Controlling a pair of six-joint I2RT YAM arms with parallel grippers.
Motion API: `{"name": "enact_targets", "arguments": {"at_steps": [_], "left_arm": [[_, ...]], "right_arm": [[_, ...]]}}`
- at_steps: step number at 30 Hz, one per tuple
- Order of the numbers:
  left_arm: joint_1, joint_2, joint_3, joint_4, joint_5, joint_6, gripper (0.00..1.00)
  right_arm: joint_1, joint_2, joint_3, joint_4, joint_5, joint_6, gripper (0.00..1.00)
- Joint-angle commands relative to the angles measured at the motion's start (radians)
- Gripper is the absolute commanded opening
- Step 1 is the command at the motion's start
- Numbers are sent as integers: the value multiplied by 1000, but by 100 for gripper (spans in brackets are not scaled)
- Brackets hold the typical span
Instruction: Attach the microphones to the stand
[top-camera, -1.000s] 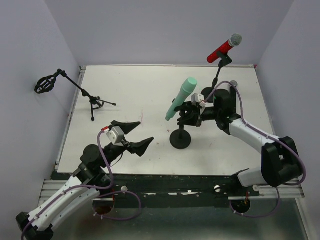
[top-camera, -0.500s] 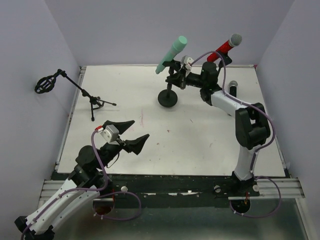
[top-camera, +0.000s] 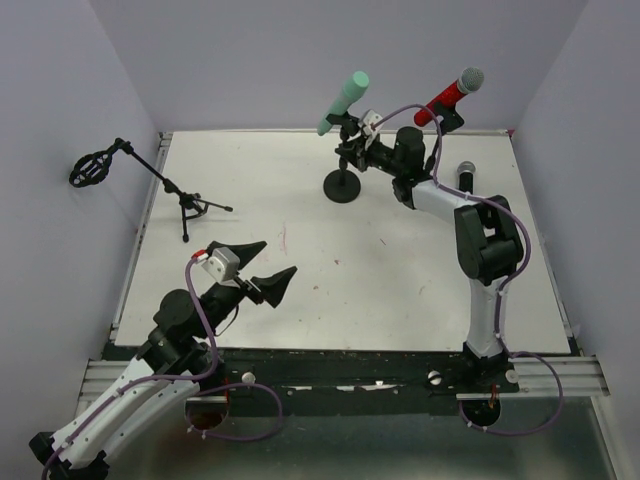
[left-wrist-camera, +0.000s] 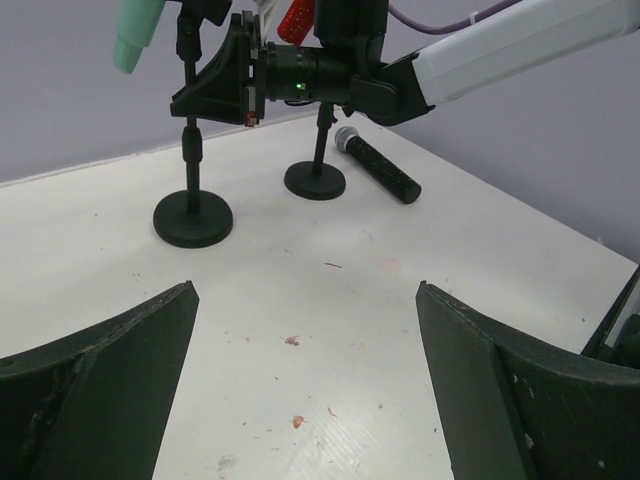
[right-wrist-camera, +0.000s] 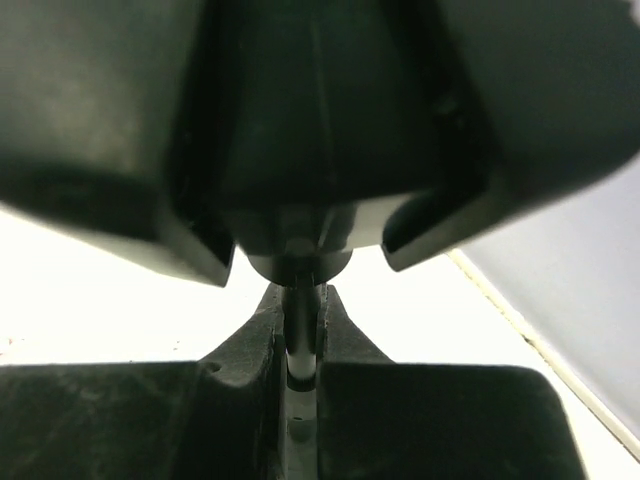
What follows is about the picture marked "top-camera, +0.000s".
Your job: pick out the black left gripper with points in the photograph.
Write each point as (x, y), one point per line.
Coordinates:
(245, 281)

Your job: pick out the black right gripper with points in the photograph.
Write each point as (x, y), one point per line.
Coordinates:
(351, 142)

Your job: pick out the short black round-base mic stand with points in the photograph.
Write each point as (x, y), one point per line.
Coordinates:
(342, 186)

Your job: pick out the mint green microphone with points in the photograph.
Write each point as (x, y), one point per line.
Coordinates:
(351, 91)

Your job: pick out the black microphone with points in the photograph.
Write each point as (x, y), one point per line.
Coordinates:
(465, 176)

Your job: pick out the red glitter microphone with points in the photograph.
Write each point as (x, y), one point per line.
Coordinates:
(469, 81)

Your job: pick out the tall black tripod mic stand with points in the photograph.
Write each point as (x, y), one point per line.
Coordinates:
(93, 168)

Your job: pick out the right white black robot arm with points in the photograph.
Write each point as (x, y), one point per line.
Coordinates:
(489, 240)

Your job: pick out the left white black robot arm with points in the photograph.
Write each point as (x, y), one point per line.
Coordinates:
(178, 360)

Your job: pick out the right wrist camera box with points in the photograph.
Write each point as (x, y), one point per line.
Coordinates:
(368, 126)

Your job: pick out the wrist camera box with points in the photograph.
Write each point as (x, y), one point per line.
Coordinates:
(220, 263)
(368, 126)

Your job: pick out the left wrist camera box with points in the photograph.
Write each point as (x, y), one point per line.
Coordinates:
(220, 263)

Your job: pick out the black front mounting rail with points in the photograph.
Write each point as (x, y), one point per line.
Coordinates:
(330, 383)

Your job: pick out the aluminium frame rail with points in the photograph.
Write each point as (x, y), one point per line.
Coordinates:
(579, 377)

